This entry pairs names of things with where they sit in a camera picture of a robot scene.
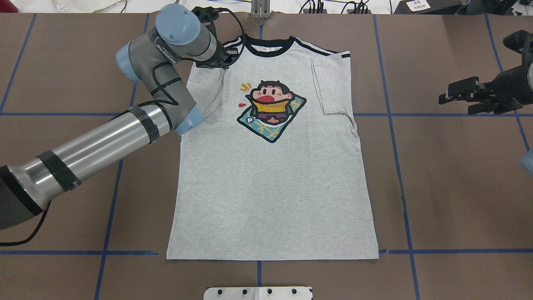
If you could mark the grey cartoon print t-shirt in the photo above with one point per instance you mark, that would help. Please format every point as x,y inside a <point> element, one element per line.
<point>275,172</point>

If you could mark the clear plastic bag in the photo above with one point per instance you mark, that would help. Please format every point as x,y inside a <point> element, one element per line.
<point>86,6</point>

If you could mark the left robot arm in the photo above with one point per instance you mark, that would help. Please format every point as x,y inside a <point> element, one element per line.
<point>178,35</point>

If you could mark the grey aluminium frame post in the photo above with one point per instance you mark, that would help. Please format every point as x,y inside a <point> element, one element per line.
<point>260,9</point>

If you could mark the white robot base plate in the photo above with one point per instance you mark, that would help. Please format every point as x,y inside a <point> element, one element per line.
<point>259,293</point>

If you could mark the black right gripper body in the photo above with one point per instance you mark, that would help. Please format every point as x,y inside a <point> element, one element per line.
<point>513,81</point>

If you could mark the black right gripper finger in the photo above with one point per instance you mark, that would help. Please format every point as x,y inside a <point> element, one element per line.
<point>463,87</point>
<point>480,108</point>

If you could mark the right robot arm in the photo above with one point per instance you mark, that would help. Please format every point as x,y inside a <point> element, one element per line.
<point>520,42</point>

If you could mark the black labelled box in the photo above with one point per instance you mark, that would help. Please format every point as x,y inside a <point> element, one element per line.
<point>428,7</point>

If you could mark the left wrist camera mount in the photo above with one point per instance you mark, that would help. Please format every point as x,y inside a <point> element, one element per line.
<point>206,14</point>

